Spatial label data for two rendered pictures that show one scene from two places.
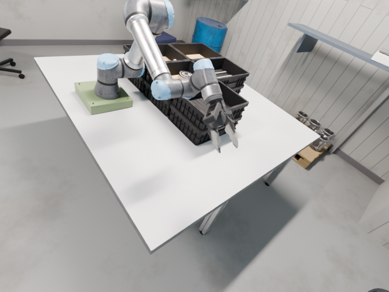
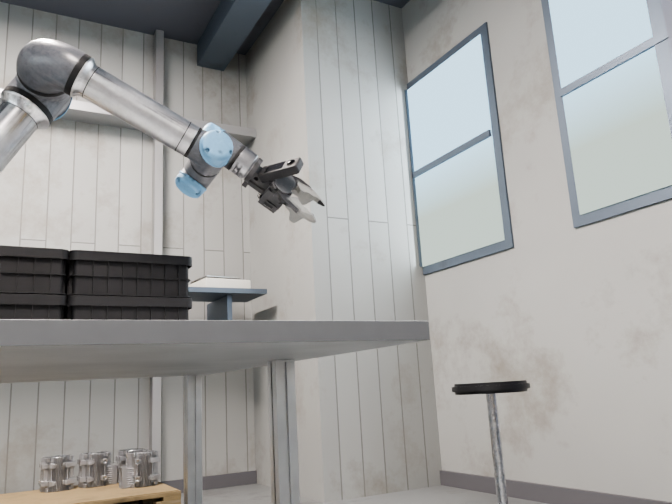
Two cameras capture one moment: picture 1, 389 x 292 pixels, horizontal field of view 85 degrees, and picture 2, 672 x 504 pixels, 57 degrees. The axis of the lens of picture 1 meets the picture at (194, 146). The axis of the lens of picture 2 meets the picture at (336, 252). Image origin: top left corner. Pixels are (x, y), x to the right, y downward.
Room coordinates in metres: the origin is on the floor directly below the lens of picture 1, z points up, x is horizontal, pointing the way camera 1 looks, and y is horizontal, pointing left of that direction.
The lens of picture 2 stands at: (-0.03, 1.28, 0.57)
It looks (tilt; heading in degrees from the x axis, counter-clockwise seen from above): 13 degrees up; 294
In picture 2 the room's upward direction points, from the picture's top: 3 degrees counter-clockwise
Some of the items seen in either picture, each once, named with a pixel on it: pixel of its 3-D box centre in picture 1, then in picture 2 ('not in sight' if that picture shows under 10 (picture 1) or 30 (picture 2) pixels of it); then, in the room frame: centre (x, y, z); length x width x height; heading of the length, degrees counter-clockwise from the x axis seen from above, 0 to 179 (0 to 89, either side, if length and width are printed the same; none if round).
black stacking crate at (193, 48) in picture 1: (195, 57); not in sight; (1.87, 0.24, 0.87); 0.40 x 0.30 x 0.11; 144
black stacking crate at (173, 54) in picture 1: (156, 60); not in sight; (1.54, 0.48, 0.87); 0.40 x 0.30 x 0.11; 144
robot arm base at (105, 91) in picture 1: (107, 86); not in sight; (1.09, 0.62, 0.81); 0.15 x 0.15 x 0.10
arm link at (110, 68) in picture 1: (109, 68); not in sight; (1.10, 0.61, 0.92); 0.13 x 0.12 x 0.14; 141
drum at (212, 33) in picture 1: (205, 47); not in sight; (3.80, 0.37, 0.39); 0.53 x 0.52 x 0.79; 143
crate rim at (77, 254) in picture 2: (212, 97); (119, 272); (1.19, -0.01, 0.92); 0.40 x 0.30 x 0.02; 144
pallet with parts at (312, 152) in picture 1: (289, 126); (59, 490); (2.60, -1.12, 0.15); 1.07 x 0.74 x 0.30; 56
